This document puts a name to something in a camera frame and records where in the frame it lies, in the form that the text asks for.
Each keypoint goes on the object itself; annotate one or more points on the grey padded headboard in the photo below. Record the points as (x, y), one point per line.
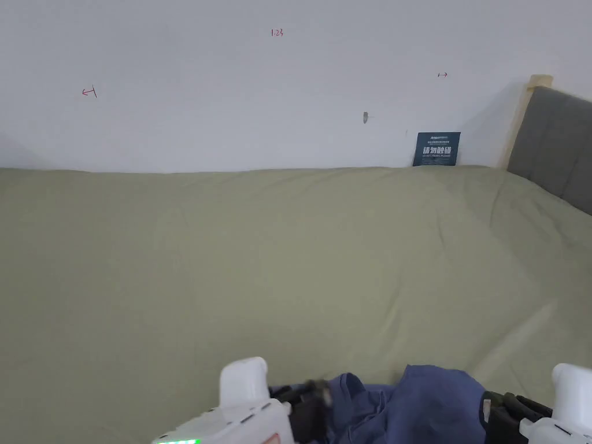
(552, 143)

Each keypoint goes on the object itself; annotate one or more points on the dark blue shirt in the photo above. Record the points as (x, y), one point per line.
(416, 407)

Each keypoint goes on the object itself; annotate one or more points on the bed with pale green sheet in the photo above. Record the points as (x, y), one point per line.
(231, 259)

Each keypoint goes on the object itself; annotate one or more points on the dark blue sign card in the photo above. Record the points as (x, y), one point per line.
(436, 149)

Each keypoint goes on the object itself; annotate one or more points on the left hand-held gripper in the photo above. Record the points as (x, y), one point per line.
(243, 411)

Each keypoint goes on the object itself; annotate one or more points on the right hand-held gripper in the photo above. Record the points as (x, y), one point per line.
(562, 407)

